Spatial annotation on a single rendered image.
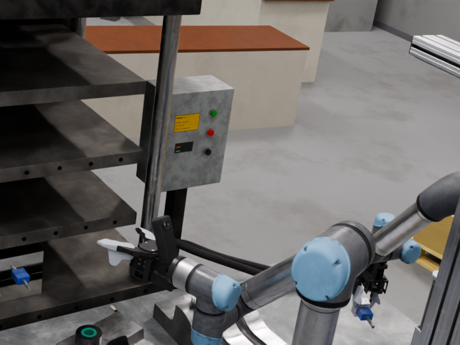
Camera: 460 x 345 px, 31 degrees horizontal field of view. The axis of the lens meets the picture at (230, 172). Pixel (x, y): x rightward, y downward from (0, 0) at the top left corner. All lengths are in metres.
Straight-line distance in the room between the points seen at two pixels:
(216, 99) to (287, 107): 3.92
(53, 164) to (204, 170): 0.68
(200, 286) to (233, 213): 3.56
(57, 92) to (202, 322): 1.09
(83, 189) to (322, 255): 1.68
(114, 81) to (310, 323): 1.37
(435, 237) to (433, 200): 2.89
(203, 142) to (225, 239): 2.01
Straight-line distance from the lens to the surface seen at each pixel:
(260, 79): 6.75
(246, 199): 5.63
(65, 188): 3.17
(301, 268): 1.67
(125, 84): 2.83
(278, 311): 3.04
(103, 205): 3.07
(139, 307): 2.94
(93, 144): 2.94
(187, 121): 3.06
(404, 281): 5.07
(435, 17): 10.56
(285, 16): 7.95
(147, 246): 1.97
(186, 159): 3.13
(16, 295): 2.97
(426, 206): 2.32
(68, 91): 2.74
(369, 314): 2.87
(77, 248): 3.29
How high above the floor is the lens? 2.45
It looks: 24 degrees down
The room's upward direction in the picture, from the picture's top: 9 degrees clockwise
